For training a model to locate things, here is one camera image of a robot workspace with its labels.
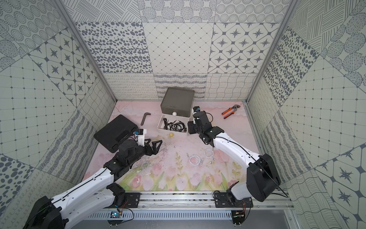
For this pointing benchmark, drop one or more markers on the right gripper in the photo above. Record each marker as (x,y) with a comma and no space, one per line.
(191,127)

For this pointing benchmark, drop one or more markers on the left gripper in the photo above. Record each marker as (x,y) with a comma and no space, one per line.
(147,148)

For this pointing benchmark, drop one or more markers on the black earphones front loop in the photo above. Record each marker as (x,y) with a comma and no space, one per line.
(178,126)

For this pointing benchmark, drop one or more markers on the white drawer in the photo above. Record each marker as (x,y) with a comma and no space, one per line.
(179,125)

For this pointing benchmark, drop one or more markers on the white earphones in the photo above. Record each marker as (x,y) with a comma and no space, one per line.
(209,154)
(145,170)
(195,160)

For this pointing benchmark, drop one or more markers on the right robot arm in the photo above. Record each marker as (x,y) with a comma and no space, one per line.
(262,177)

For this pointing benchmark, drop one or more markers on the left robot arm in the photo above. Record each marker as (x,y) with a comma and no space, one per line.
(67,209)

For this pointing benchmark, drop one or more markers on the dark hex key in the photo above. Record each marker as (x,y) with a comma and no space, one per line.
(144,118)

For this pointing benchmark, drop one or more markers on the black plastic tool case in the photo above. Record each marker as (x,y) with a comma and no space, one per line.
(115,133)

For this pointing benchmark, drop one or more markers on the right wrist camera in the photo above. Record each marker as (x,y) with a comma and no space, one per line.
(196,112)

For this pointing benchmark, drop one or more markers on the drawer cabinet frame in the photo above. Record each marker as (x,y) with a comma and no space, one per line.
(178,101)

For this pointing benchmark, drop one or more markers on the orange handled pliers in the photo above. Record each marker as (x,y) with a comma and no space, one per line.
(230,111)

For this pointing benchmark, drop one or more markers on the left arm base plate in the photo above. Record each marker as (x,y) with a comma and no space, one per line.
(127,200)

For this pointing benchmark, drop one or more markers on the aluminium mounting rail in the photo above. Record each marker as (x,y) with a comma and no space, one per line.
(186,200)

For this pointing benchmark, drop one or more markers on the slotted cable duct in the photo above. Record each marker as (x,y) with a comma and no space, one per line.
(162,215)

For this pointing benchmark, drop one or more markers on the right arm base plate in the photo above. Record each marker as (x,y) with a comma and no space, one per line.
(227,200)

